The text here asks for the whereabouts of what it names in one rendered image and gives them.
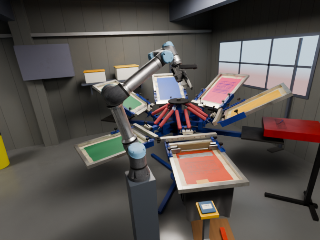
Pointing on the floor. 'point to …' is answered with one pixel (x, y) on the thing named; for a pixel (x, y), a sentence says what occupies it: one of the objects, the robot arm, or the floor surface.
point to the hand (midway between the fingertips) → (192, 88)
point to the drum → (3, 155)
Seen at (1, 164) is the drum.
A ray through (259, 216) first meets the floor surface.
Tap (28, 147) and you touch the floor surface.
